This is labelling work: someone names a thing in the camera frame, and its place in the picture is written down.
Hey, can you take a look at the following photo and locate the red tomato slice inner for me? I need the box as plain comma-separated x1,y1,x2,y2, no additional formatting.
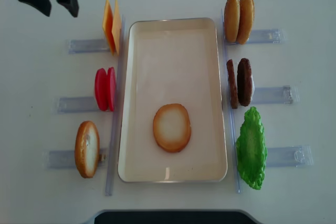
107,67,116,111

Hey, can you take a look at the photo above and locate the clear holder tomato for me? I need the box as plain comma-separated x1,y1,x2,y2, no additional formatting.
53,97,100,114

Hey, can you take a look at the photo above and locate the clear acrylic rail right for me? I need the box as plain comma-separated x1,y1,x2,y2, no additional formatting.
221,8,242,194

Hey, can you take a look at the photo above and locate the clear acrylic rail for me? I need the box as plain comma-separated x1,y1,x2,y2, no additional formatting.
221,8,242,194
104,15,126,196

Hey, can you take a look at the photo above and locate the brown meat patty thin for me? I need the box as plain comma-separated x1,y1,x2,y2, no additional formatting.
226,59,239,109

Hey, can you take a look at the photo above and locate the red tomato slice outer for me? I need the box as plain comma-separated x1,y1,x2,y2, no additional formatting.
94,68,108,111

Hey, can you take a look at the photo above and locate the clear holder lettuce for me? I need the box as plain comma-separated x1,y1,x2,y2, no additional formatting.
266,145,313,168

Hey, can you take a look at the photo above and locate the clear acrylic rail left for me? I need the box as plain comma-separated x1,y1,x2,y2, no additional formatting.
104,15,126,196

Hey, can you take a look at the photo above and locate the red tomato slice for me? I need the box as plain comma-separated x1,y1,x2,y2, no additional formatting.
107,67,116,111
94,68,108,111

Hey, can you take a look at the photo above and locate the golden bun half right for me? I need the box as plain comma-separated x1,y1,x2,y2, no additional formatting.
236,0,255,45

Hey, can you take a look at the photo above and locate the orange cheese slice inner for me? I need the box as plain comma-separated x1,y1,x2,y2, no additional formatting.
111,0,122,55

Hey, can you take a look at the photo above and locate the bread slice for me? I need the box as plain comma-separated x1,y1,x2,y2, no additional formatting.
75,121,100,178
153,103,192,153

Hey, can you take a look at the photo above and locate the orange cheese slice outer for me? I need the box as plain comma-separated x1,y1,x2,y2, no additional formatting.
102,0,115,55

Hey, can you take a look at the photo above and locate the clear holder patty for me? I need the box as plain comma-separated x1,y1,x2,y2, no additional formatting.
250,86,300,104

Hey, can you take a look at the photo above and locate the cream rectangular tray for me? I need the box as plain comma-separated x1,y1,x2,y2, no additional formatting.
118,17,227,183

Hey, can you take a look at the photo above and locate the green lettuce leaf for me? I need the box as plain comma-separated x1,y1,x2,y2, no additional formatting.
236,106,267,190

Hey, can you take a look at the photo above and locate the black base panel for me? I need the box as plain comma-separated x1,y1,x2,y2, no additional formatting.
94,210,255,224

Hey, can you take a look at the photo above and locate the brown meat patty thick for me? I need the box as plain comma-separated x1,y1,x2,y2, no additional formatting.
237,58,253,106

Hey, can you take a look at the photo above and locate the golden bun half left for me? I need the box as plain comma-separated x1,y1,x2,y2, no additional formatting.
224,0,240,42

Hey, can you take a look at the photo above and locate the clear holder cheese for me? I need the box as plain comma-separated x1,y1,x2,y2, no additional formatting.
66,39,110,54

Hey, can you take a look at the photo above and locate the clear holder bun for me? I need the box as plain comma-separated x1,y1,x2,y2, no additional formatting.
225,27,286,46

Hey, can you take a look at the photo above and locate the golden bun half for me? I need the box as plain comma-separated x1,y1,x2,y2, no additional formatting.
224,0,240,42
236,0,255,45

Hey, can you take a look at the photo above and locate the orange cheese slice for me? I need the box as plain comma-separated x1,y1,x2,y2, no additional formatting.
111,0,122,55
102,0,115,55

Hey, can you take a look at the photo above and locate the clear holder bread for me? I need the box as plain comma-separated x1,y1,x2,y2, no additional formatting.
42,148,109,169

